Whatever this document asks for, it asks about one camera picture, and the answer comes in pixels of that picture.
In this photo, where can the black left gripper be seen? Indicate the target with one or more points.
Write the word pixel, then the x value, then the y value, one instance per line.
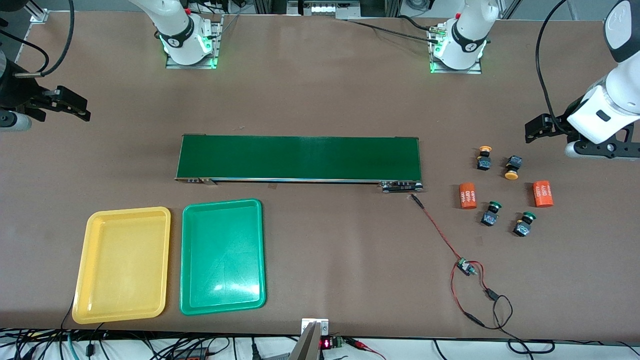
pixel 559 121

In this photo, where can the red clip lead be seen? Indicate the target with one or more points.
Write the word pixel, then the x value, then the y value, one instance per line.
pixel 357 343

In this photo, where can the orange cylinder white print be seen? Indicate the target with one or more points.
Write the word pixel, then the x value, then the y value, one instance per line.
pixel 542 194
pixel 468 195

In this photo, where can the green conveyor belt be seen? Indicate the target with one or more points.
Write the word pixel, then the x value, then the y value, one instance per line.
pixel 280 157

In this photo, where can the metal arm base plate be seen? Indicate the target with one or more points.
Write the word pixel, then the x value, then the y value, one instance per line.
pixel 455 71
pixel 217 50

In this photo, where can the green plastic tray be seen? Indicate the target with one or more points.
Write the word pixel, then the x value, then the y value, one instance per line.
pixel 225 285

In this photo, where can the grey metal camera bracket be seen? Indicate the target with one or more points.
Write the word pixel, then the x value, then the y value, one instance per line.
pixel 312 345

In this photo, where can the yellow push button switch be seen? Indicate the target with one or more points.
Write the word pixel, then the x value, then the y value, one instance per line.
pixel 483 161
pixel 513 164

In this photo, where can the green push button switch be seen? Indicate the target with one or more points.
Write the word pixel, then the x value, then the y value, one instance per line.
pixel 490 216
pixel 523 226

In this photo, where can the small speed controller board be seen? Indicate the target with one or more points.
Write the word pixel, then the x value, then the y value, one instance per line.
pixel 465 267

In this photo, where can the equipment rack with lights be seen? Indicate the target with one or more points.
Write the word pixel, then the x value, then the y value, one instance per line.
pixel 325 9

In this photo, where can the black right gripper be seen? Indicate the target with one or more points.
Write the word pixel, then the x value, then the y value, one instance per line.
pixel 16 91

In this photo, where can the brown tape patch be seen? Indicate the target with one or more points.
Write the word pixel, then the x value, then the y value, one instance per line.
pixel 274 187

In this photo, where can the aluminium frame profile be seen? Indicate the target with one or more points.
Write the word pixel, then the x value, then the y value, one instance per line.
pixel 36 12

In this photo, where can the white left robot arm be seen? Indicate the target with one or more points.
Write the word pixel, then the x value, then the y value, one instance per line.
pixel 467 30

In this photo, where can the red digit display module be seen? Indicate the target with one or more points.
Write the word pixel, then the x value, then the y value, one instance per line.
pixel 326 343

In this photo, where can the yellow plastic tray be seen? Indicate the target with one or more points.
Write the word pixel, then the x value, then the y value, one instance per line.
pixel 120 280

